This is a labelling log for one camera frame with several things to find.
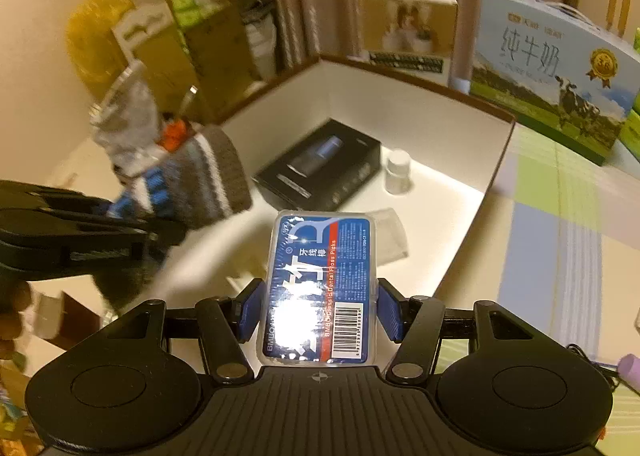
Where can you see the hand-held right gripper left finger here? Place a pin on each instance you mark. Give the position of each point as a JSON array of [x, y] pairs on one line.
[[250, 308]]

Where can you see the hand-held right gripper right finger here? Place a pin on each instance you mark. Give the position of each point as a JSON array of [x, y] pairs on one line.
[[391, 311]]

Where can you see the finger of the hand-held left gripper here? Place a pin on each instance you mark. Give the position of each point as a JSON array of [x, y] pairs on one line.
[[70, 201], [165, 233]]

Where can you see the blue label floss pick box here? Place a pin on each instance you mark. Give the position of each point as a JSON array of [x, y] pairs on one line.
[[315, 276]]

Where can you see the translucent plastic container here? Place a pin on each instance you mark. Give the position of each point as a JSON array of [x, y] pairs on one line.
[[392, 236]]

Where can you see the grey blue knitted sock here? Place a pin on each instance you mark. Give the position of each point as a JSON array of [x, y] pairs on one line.
[[215, 175]]

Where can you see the small white bottle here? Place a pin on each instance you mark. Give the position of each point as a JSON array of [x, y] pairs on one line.
[[397, 175]]

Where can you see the black shaver box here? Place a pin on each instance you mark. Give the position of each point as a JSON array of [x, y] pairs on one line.
[[320, 170]]

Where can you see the brown cardboard shoe box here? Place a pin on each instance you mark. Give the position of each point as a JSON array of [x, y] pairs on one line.
[[450, 145]]

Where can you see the person's left hand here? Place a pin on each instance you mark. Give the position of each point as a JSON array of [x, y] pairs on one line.
[[17, 296]]

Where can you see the small orange packet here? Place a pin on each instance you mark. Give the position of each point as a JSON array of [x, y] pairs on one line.
[[175, 133]]

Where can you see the clear plastic bag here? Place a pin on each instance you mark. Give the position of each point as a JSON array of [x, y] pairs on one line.
[[130, 110]]

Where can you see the checked tablecloth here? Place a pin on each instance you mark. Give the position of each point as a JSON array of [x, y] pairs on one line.
[[550, 236]]

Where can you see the yellow plastic bag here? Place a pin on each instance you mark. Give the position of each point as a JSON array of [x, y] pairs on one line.
[[95, 25]]

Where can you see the stacked brown cardboard cartons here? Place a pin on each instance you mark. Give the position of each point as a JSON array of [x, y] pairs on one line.
[[210, 50]]

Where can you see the white hang-tab carton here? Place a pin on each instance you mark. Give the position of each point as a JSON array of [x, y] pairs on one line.
[[142, 23]]

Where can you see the black and white bag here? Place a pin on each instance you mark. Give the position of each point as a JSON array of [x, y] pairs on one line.
[[260, 35]]

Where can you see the small green tissue packs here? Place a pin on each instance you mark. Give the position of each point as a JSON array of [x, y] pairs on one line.
[[187, 8]]

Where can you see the small purple object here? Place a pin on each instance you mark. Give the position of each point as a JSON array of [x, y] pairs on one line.
[[629, 366]]

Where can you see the beige product box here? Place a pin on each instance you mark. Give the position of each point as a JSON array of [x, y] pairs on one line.
[[405, 25]]

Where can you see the blue milk carton box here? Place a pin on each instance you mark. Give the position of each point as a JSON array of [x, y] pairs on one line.
[[540, 65]]

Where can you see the stack of green tissue packs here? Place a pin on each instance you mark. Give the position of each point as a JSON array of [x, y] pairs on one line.
[[632, 135]]

